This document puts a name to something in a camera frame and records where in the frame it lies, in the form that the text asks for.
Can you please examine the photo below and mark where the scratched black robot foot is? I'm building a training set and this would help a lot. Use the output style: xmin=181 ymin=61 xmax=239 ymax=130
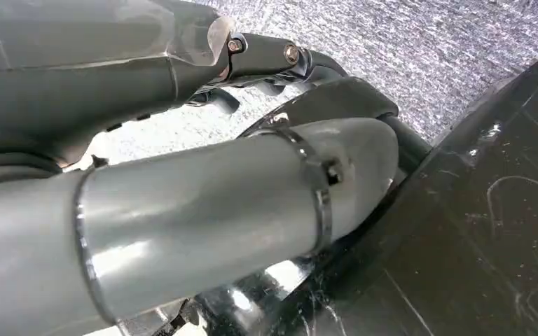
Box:
xmin=268 ymin=36 xmax=538 ymax=336

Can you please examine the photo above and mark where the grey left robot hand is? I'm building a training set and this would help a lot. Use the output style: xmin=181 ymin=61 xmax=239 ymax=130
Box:
xmin=0 ymin=0 xmax=400 ymax=336

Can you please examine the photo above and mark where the ribbed grey left arm sleeve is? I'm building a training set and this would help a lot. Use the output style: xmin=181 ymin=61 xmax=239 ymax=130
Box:
xmin=0 ymin=150 xmax=63 ymax=189

